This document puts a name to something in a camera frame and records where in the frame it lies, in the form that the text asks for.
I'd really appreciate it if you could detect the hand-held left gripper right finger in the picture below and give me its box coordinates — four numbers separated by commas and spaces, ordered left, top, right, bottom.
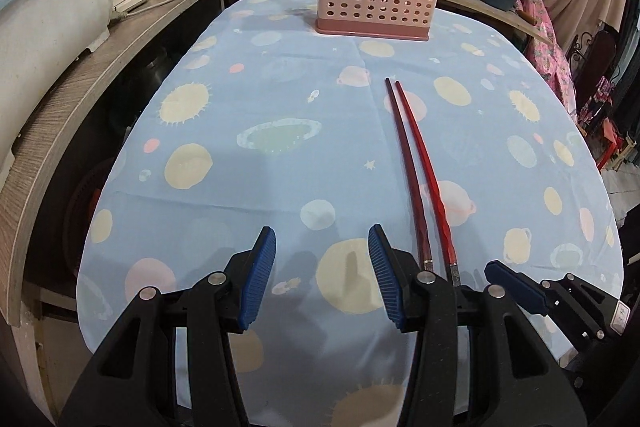
367, 224, 586, 427

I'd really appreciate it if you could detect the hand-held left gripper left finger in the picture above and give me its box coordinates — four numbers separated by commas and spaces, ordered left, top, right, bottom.
60, 227, 278, 427

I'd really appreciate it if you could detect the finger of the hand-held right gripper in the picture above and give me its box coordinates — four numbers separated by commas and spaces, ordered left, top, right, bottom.
484, 259, 608, 344

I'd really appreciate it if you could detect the maroon chopstick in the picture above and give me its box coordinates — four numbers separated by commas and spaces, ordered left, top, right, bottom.
384, 78, 434, 272

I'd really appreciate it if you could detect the red chopstick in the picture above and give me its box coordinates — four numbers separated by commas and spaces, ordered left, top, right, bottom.
395, 80, 461, 289

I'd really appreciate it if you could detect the blue planet print tablecloth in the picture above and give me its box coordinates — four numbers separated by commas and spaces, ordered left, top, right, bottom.
75, 0, 626, 427

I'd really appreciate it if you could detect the red plastic stool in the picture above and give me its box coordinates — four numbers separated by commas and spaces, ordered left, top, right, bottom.
594, 116, 637, 171

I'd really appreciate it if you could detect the pink pineapple print cloth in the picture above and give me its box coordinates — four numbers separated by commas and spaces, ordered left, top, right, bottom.
519, 0, 579, 118

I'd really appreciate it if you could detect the dark metal chair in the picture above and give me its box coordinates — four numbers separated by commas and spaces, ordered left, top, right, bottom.
571, 28, 619, 108

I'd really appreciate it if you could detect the white power strip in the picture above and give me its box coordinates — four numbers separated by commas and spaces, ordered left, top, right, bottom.
107, 0, 152, 24

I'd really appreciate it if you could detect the white plastic tub blue rim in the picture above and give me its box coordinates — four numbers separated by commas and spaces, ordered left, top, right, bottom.
0, 0, 115, 180

